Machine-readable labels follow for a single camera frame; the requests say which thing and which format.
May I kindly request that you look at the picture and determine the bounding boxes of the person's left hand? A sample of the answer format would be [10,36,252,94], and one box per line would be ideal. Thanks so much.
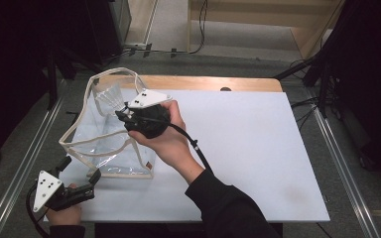
[45,182,83,227]

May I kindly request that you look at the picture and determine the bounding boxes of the black hanging cable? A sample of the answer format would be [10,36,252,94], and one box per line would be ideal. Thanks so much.
[170,0,209,56]

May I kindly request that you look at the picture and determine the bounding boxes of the clear bag with beige trim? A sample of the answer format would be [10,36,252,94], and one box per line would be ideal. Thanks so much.
[58,66,164,180]

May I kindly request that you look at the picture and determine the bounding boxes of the white board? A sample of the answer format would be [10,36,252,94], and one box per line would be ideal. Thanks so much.
[43,88,331,223]

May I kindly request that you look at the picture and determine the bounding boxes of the black stand leg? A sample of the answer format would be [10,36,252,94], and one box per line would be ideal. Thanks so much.
[273,56,316,81]

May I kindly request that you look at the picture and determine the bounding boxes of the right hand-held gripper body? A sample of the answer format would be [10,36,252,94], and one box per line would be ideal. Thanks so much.
[124,87,174,140]

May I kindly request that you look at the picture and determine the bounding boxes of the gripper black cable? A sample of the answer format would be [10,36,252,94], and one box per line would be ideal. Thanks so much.
[25,183,52,238]
[135,115,214,176]

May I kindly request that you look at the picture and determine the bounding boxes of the wooden table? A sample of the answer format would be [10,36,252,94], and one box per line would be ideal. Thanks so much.
[93,74,284,93]

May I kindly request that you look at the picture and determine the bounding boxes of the black floor cables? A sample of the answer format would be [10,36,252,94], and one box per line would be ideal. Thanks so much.
[290,96,319,131]

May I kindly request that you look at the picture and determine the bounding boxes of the person's right hand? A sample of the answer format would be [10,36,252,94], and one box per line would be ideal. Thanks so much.
[127,99,206,185]

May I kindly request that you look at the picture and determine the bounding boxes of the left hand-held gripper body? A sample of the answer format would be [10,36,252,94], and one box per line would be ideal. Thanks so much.
[32,170,96,213]

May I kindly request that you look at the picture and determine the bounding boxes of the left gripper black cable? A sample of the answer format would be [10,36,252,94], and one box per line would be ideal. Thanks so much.
[25,183,52,238]

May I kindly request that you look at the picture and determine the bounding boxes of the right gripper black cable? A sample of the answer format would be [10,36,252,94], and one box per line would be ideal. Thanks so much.
[135,115,214,176]

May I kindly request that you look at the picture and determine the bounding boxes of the metal floor rail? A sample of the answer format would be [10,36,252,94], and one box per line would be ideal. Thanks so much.
[0,94,64,238]
[312,106,381,238]

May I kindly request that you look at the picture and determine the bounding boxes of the light wooden shelf unit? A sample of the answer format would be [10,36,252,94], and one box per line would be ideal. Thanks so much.
[187,0,346,60]

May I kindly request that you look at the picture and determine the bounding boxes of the black curtain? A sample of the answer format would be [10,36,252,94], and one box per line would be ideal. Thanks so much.
[0,0,124,165]
[311,0,381,182]

